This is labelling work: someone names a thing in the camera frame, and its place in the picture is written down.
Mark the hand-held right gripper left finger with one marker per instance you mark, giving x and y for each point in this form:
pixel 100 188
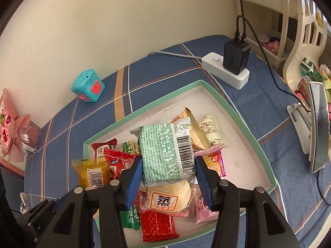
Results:
pixel 134 183

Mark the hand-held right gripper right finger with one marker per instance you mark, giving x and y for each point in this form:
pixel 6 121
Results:
pixel 205 186

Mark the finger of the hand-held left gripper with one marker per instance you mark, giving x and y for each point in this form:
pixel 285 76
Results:
pixel 53 206

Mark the pink snack packet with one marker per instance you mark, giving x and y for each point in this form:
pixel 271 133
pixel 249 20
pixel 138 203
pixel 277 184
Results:
pixel 216 162

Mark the small red wafer packet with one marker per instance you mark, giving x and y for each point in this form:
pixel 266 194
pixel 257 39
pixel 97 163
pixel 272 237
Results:
pixel 117 161

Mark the clear steamed bun packet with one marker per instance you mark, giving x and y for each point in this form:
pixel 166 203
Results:
pixel 165 199

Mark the dark green snack packet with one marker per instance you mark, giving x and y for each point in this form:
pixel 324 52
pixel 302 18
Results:
pixel 132 218

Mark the green cow biscuit packet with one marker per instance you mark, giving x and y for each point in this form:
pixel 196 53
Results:
pixel 129 147

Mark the green white patterned snack packet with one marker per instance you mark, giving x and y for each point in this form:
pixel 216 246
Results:
pixel 160 155

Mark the yellow cake packet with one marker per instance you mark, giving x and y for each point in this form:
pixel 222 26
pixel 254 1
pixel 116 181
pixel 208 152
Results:
pixel 90 173

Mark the red white snack packet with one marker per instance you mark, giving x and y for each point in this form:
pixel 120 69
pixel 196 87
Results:
pixel 102 149

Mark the white tray with teal rim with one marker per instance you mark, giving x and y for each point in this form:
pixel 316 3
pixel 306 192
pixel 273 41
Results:
pixel 240 155

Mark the red patterned snack packet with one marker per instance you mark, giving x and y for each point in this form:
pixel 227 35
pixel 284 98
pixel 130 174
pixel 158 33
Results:
pixel 157 226

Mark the beige bread packet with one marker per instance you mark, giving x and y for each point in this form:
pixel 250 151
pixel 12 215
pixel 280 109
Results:
pixel 199 134

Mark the cream snack packet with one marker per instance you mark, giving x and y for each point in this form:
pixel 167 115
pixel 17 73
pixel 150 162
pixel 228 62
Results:
pixel 209 126

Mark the pink paper flower bouquet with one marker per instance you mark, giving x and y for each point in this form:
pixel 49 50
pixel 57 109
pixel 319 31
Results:
pixel 7 134

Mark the blue plaid tablecloth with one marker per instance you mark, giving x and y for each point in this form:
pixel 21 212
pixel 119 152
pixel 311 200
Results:
pixel 258 108

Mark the teal toy box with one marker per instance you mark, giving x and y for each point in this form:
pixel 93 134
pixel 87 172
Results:
pixel 88 85

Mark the white phone stand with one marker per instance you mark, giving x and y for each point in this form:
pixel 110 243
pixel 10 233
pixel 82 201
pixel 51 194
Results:
pixel 300 124

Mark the white power strip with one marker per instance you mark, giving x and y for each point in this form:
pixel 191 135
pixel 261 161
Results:
pixel 222 69

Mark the smartphone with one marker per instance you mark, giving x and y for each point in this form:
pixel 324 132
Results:
pixel 320 126

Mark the black charger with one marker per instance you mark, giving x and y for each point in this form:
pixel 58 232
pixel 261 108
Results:
pixel 235 55

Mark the white plastic rack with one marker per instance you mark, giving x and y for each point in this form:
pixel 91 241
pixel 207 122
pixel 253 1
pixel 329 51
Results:
pixel 292 64

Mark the white basket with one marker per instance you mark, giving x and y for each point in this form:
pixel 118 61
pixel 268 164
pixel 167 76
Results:
pixel 271 47

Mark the green white carton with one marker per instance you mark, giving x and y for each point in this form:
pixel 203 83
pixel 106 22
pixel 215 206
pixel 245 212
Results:
pixel 310 67

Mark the white shelf unit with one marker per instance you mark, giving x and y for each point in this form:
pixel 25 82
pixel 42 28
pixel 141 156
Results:
pixel 284 5

